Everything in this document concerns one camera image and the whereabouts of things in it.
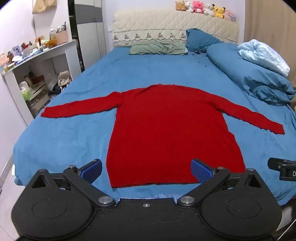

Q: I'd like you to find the red knit sweater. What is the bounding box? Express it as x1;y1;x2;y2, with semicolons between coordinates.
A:
42;84;285;188

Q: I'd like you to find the blue bed sheet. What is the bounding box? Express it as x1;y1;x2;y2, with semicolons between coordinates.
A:
13;48;295;204

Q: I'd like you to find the blue rolled duvet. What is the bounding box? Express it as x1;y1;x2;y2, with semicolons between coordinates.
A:
206;43;295;105

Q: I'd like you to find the beige bag on floor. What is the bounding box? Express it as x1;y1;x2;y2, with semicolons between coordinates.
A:
58;70;72;89

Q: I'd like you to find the green tissue pack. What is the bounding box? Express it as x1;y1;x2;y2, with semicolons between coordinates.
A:
18;81;32;100

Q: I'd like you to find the white desk shelf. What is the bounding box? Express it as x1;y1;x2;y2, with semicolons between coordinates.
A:
1;40;81;126

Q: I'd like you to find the light blue blanket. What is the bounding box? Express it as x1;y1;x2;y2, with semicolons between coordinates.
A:
237;39;290;77

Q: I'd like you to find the dark blue pillow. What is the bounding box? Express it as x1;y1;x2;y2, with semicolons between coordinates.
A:
186;29;223;53

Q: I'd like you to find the orange plush on desk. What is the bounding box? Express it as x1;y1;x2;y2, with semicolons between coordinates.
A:
45;39;58;48

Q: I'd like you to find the wicker basket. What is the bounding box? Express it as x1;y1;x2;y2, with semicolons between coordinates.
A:
55;31;68;45

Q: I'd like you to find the green pillow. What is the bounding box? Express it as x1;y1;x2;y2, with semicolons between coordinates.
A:
129;40;188;55

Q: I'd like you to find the beige curtain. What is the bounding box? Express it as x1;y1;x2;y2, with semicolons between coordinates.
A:
244;0;296;86

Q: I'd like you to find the cream quilted headboard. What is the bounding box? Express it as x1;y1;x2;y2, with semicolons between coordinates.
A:
112;9;239;47

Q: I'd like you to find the grey white wardrobe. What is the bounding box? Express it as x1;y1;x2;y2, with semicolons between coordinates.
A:
68;0;107;71

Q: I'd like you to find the light pink plush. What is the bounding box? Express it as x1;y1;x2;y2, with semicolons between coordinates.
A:
224;10;236;22

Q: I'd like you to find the yellow pikachu plush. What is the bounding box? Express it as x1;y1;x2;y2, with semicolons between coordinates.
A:
213;5;226;19

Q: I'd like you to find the white bear plush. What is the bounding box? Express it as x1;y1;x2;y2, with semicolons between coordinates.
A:
203;4;215;17

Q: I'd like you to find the pink plush toy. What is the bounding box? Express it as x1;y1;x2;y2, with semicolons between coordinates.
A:
193;1;204;14

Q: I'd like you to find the white plush toy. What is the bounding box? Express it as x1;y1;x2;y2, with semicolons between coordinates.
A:
185;1;194;13

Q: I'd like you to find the brown teddy bear plush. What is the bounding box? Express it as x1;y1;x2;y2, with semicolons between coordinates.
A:
175;0;187;11

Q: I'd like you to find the beige hanging bag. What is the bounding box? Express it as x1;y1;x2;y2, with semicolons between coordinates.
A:
32;0;57;15

